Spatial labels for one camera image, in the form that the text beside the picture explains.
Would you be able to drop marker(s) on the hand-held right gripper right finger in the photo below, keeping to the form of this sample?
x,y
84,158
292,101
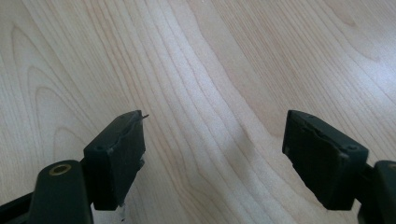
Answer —
x,y
327,161

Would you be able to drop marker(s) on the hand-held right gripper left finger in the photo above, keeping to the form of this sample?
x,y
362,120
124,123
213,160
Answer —
x,y
115,161

